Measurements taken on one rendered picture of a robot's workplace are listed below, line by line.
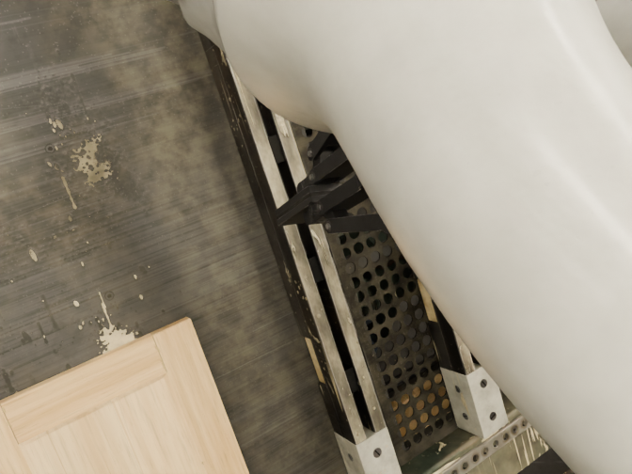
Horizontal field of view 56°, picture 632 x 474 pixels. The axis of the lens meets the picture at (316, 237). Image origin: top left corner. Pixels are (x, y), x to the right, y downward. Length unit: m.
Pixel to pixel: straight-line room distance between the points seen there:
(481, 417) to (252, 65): 1.00
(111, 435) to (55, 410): 0.08
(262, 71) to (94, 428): 0.76
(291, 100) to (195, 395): 0.76
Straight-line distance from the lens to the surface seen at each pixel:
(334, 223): 0.47
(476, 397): 1.10
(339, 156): 0.45
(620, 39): 0.24
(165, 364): 0.87
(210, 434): 0.92
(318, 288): 0.92
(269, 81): 0.16
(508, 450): 1.22
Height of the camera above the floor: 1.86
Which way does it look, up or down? 40 degrees down
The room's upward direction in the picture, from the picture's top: straight up
